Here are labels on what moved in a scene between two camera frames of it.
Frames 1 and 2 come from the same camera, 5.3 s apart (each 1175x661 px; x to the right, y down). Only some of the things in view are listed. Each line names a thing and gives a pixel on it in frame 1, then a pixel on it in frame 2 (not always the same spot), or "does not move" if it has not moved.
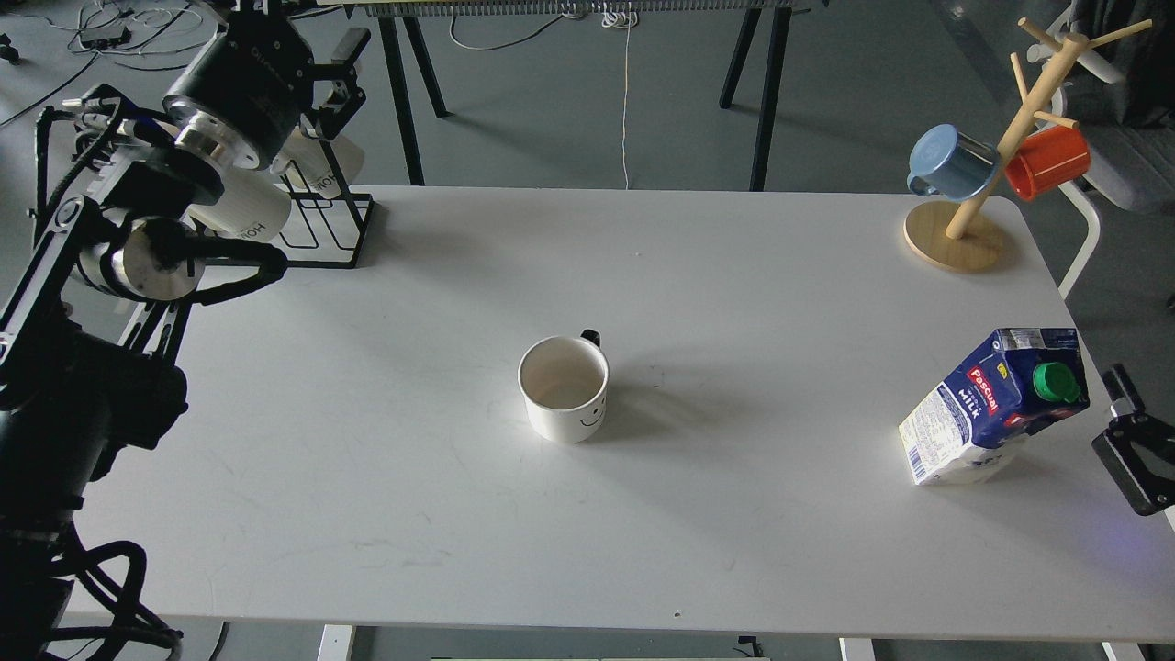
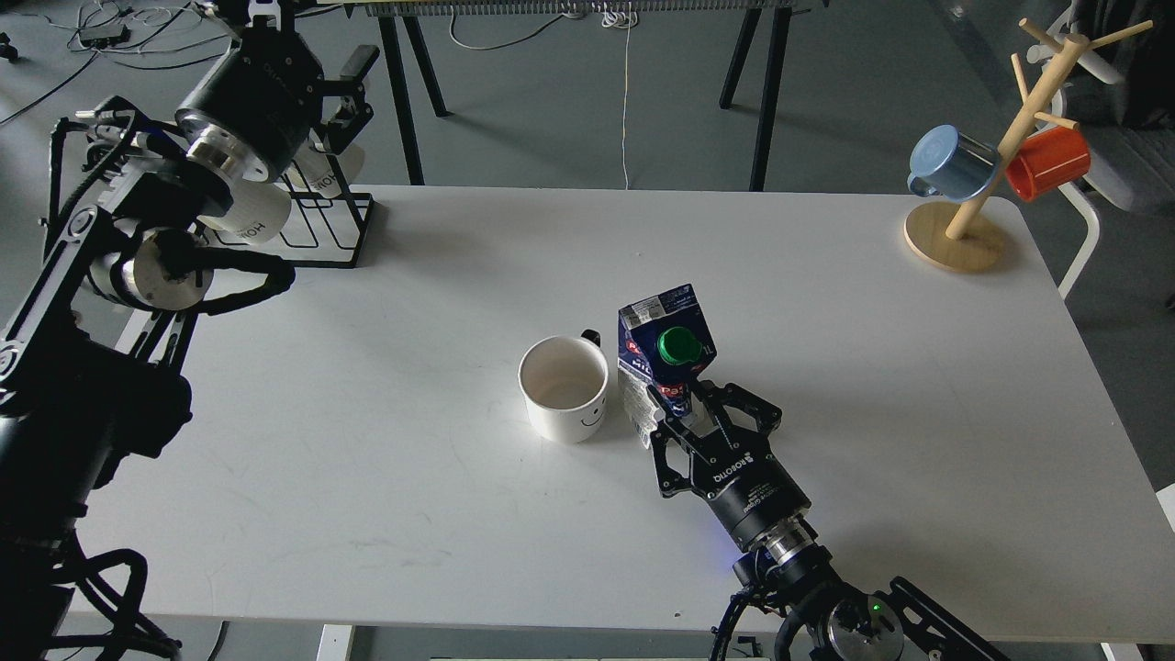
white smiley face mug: [564, 382] does not move
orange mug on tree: [1046, 160] does not move
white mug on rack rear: [322, 166] does not move
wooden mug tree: [967, 235] does not move
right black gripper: [1138, 450] → [746, 486]
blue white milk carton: [970, 427] → [661, 342]
